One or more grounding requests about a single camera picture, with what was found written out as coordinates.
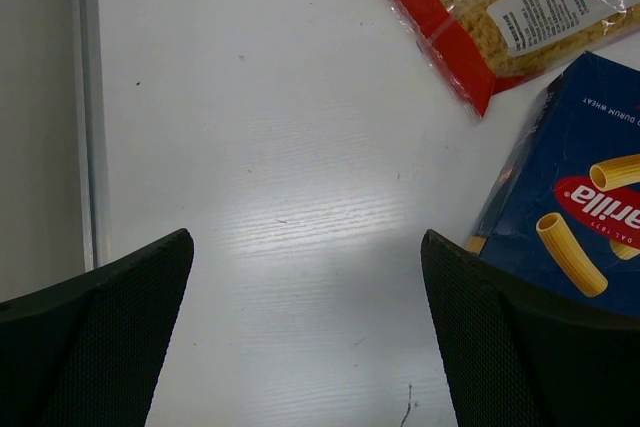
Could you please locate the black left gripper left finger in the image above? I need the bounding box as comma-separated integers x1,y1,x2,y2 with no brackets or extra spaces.
1,229,194,426

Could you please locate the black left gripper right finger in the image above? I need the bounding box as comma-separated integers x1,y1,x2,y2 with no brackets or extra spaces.
421,230,639,426

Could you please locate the blue Barilla pasta box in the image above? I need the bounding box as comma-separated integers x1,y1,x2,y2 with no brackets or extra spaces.
466,53,639,316

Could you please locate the red clear macaroni bag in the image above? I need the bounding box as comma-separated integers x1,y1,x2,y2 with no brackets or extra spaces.
391,0,639,118

